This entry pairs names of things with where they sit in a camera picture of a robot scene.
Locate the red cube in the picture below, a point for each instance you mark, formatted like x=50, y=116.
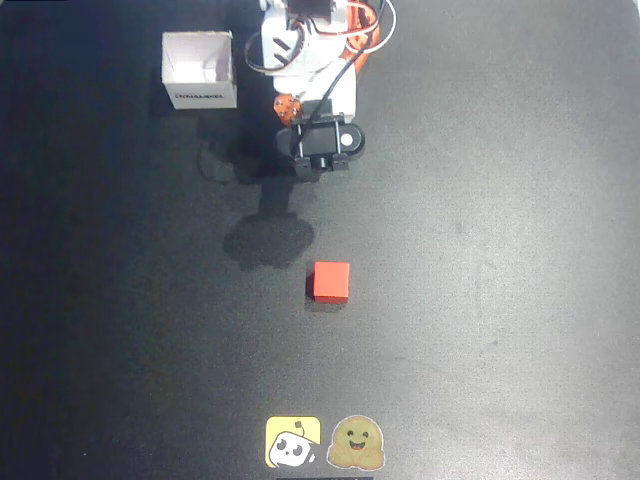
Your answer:
x=330, y=282

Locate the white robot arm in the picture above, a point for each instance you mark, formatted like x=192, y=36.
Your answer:
x=292, y=45

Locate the white cardboard box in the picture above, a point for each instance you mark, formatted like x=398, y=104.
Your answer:
x=199, y=70

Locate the yellow robot face sticker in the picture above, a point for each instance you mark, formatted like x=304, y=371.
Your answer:
x=293, y=442

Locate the hugging face emoji sticker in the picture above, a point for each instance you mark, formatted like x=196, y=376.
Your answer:
x=356, y=443

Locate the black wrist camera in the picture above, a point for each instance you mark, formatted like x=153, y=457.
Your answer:
x=320, y=142

